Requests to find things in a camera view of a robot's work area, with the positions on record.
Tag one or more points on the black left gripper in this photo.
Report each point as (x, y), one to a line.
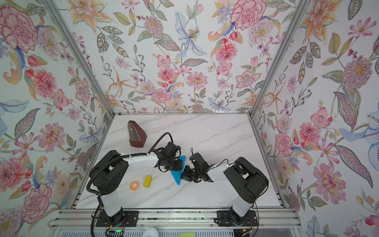
(178, 168)

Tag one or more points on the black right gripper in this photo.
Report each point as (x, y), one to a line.
(185, 174)

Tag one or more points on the blue square paper sheet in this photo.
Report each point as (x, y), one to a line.
(177, 174)

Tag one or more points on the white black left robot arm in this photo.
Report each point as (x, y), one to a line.
(106, 176)

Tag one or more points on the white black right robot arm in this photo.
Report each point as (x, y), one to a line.
(247, 180)

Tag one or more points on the yellow cylinder block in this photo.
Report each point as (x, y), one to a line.
(147, 181)

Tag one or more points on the orange tape roll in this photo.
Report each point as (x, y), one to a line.
(134, 186)

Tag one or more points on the brown wooden metronome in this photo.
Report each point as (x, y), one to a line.
(137, 136)

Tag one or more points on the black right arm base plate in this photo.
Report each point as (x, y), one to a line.
(227, 218)

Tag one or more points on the green object below rail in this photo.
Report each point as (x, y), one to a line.
(187, 234)

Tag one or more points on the white round object below rail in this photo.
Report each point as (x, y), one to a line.
(150, 232)

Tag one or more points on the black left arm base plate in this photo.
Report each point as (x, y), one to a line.
(121, 219)

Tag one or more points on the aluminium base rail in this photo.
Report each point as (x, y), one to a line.
(265, 218)

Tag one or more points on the aluminium frame corner post left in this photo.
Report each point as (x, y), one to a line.
(57, 18)

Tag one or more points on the aluminium frame corner post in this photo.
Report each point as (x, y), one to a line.
(57, 18)
(299, 13)

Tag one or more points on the aluminium frame corner post right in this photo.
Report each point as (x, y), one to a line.
(299, 13)

